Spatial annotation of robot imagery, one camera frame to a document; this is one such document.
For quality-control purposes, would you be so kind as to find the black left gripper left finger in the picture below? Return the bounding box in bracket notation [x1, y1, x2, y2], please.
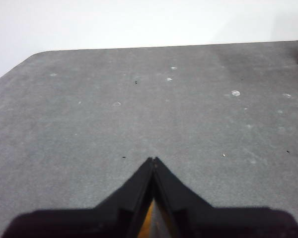
[1, 157, 154, 238]

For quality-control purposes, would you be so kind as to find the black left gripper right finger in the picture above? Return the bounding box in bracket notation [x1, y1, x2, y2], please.
[153, 156, 298, 238]

